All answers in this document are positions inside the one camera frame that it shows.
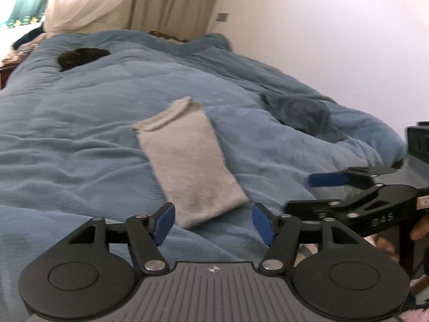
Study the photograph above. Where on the beige curtain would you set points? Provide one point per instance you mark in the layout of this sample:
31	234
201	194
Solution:
174	3

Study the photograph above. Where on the wooden nightstand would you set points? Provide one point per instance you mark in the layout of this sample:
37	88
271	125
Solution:
6	75

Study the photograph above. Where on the blue fleece blanket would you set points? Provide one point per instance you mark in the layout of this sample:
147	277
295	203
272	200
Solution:
83	124

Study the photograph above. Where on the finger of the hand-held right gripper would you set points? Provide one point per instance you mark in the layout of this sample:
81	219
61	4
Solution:
326	180
308	209

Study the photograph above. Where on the dark navy garment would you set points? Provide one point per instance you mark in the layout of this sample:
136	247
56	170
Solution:
25	37

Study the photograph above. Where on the multicoloured knitted blanket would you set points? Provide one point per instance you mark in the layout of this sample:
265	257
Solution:
167	37

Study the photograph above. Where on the grey wall socket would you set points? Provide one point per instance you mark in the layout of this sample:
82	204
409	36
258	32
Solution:
223	16

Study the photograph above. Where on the white sheer curtain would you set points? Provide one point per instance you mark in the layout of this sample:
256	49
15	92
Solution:
87	0

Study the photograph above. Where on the green printed curtain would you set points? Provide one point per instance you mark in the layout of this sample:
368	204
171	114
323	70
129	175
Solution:
23	0

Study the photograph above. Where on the black cloth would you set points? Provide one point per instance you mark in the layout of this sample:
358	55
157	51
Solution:
82	58

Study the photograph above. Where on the blue denim jeans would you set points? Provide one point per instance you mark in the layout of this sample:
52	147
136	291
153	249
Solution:
301	114

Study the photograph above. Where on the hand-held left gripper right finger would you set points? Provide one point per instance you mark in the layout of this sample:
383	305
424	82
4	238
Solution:
263	223

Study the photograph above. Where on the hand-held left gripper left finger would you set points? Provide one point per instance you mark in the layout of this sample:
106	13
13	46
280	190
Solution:
164	223

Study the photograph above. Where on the person's right hand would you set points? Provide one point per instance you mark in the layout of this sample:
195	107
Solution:
423	229

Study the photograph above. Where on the grey knitted sweater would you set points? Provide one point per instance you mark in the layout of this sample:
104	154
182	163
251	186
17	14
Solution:
187	161

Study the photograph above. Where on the white crumpled cloth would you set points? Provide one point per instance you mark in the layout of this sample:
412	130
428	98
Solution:
30	45

